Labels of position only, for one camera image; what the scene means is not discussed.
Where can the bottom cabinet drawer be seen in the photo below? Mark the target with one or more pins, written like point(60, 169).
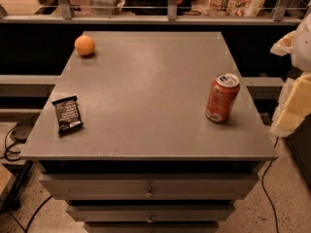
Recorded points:
point(101, 227)

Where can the orange fruit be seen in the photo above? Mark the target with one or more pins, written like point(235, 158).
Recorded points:
point(84, 45)

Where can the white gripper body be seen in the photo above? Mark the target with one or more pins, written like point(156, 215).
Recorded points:
point(302, 48)

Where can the orange soda can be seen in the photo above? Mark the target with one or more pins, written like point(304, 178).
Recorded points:
point(223, 91)

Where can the top cabinet drawer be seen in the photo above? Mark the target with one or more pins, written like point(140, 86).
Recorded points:
point(149, 187)

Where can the grey drawer cabinet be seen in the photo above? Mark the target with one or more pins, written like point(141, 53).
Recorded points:
point(142, 99)

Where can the black snack bar wrapper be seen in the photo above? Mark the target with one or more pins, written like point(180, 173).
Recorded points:
point(67, 114)

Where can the cabinet drawer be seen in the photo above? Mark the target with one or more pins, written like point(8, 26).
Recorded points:
point(149, 187)
point(101, 227)
point(149, 213)

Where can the metal railing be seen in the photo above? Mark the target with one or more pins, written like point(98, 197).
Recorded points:
point(78, 11)

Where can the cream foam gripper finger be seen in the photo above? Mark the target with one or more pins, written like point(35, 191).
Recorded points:
point(284, 45)
point(294, 105)

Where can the middle cabinet drawer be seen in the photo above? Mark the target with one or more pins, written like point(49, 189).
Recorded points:
point(149, 213)

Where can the grey box on floor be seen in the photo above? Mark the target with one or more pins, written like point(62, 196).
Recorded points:
point(23, 128)

